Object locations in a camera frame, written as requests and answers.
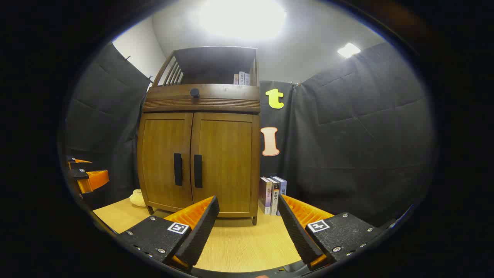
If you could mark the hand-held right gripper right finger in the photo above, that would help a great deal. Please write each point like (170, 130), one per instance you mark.
(297, 231)

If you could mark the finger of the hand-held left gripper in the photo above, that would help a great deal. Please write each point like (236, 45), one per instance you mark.
(79, 165)
(94, 180)

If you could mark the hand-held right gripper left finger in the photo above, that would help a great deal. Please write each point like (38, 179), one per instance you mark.
(200, 231)

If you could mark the wooden cabinet door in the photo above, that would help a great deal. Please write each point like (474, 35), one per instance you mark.
(227, 162)
(160, 162)

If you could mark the wooden double-door shoe cabinet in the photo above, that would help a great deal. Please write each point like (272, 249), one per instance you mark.
(216, 61)

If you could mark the white and black standing book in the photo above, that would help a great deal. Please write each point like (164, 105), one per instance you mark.
(274, 197)

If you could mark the cream soft toy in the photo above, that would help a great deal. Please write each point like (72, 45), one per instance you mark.
(137, 199)

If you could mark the blue standing book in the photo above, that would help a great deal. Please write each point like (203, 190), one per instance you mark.
(283, 185)

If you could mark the purple standing book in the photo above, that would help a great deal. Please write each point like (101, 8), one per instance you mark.
(264, 195)

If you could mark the black backdrop cloth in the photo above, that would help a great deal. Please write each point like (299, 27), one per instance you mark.
(366, 135)

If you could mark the wooden drawer with black knob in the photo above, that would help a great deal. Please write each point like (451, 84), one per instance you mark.
(231, 94)

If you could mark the pink shelf book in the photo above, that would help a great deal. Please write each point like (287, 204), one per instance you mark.
(236, 79)

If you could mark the white shelf book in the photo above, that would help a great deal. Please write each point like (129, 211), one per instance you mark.
(241, 78)

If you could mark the small ceiling light panel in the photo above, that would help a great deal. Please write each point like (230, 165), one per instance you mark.
(348, 50)

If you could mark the large ceiling light panel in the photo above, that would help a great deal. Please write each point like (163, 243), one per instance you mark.
(241, 17)

